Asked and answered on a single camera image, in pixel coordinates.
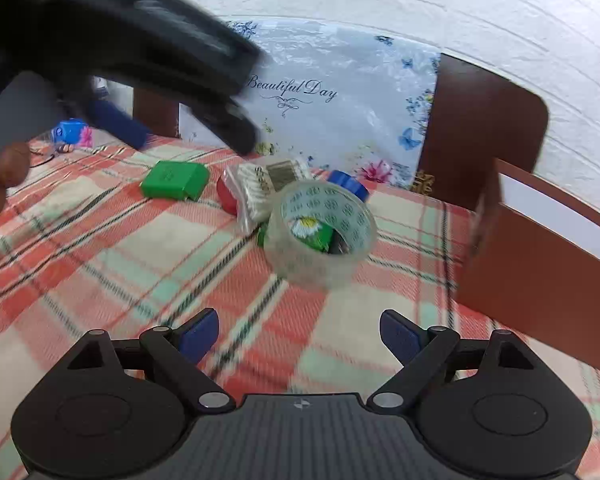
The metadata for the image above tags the brown box with white inside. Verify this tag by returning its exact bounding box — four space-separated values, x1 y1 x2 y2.
457 157 600 382

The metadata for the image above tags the floral plastic sheet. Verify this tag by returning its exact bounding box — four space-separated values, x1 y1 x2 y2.
177 17 442 192

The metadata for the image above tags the gold ornament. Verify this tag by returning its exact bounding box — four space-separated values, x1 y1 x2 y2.
412 170 436 196

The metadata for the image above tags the green plastic box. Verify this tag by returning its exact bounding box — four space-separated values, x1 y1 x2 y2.
139 160 211 202

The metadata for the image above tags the red tape roll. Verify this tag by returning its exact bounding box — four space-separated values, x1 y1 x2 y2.
216 167 242 217

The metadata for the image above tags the clear packet with dark label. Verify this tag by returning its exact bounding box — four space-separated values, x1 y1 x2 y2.
265 157 314 194

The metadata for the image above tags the cotton swab packet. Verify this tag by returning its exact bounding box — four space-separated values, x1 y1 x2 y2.
225 161 282 237

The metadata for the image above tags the person's left hand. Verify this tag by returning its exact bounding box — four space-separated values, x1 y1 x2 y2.
0 141 32 223

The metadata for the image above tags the blue tape roll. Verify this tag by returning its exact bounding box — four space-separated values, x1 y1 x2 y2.
326 170 371 204

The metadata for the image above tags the clear tape roll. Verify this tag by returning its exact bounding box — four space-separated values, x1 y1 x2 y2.
262 180 379 291

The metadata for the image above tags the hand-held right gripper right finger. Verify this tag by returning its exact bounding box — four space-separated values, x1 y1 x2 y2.
366 308 536 413

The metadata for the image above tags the green daisy packet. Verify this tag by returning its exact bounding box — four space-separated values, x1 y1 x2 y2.
256 215 337 256

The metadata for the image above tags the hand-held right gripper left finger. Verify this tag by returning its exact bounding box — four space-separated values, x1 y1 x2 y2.
65 308 236 413

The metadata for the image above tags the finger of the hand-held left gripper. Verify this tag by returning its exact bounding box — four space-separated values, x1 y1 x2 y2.
189 96 259 157
61 80 154 151

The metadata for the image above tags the thin black cord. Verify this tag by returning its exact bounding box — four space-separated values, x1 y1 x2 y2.
27 142 77 169

